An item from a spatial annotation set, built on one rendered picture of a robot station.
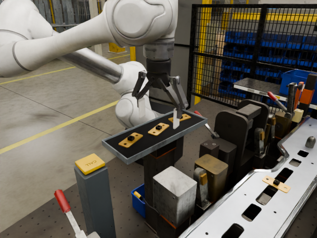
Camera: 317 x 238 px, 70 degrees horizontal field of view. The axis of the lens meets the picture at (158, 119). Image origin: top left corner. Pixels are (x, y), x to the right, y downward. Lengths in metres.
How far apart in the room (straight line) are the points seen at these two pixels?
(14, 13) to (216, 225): 0.94
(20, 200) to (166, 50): 2.07
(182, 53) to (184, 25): 0.35
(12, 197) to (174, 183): 2.04
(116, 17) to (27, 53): 0.45
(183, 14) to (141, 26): 2.80
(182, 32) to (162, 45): 2.61
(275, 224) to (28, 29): 1.02
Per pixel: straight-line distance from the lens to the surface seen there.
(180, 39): 3.28
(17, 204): 2.43
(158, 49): 0.65
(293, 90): 1.24
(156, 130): 0.77
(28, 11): 1.03
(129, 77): 1.20
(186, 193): 0.63
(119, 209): 1.14
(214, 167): 0.76
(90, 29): 0.56
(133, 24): 0.45
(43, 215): 1.22
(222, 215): 0.74
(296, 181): 0.94
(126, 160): 0.64
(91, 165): 0.65
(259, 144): 1.00
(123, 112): 1.14
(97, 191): 0.68
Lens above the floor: 1.54
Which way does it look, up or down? 27 degrees down
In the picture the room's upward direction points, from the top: straight up
